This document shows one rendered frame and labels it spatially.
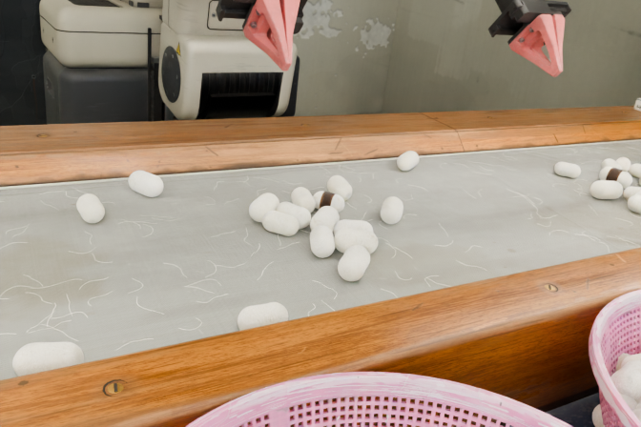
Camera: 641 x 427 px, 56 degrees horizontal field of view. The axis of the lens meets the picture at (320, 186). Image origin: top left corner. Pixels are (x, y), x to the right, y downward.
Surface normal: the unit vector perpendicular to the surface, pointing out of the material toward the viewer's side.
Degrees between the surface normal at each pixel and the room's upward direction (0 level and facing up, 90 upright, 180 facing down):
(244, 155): 45
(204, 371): 0
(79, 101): 90
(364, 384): 75
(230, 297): 0
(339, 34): 90
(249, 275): 0
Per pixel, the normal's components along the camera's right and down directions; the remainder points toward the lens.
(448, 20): -0.85, 0.11
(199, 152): 0.40, -0.39
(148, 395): 0.11, -0.92
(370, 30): 0.52, 0.36
